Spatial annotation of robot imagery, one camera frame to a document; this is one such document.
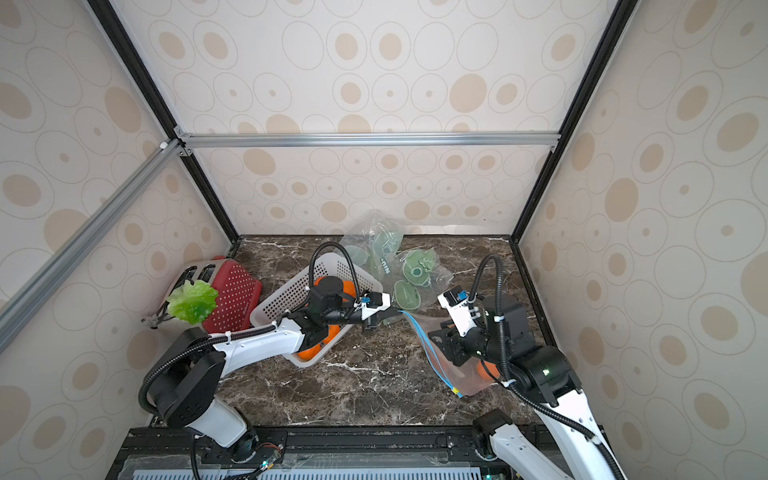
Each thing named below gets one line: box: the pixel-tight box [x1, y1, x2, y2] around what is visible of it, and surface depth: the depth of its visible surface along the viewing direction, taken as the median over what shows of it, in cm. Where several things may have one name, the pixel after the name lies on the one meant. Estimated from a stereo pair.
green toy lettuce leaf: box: [167, 280, 219, 325], surface depth 80 cm
